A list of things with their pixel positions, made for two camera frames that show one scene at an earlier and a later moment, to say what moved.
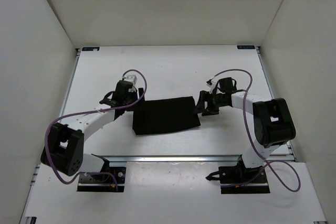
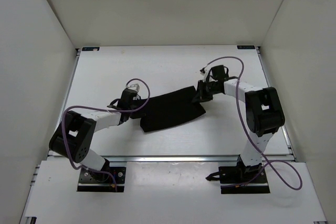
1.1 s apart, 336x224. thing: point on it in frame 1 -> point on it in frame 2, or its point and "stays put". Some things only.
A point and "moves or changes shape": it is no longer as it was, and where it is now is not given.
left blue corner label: [91, 49] stays put
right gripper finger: [200, 105] -> [200, 92]
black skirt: [165, 115] moves or changes shape
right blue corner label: [245, 46] stays put
